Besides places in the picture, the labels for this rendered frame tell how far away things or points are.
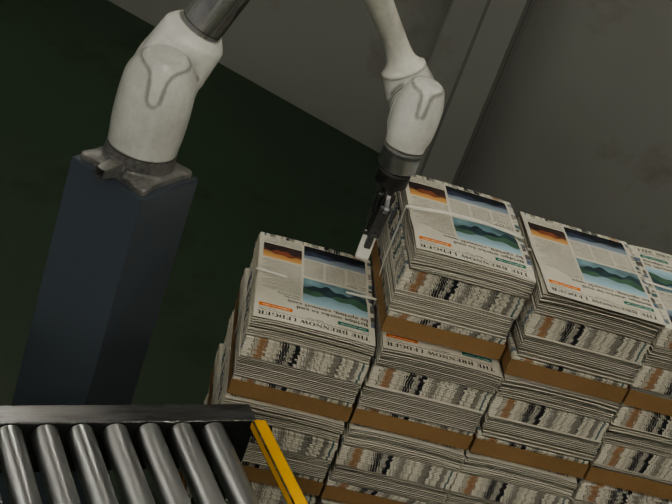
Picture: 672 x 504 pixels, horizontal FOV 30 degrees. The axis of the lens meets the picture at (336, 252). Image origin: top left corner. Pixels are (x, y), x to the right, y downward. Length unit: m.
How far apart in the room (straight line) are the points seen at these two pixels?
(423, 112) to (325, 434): 0.78
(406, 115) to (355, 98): 3.13
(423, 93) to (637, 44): 2.65
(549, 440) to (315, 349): 0.60
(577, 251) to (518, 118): 2.53
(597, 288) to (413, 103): 0.59
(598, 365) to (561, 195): 2.64
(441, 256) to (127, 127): 0.72
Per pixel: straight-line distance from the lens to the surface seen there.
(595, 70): 5.30
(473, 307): 2.80
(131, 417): 2.37
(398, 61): 2.78
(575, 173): 5.41
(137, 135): 2.64
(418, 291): 2.75
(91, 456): 2.26
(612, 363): 2.88
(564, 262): 2.89
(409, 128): 2.66
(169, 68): 2.61
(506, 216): 3.00
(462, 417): 2.90
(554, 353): 2.83
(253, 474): 2.98
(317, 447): 2.92
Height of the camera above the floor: 2.25
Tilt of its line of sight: 28 degrees down
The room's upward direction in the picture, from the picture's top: 20 degrees clockwise
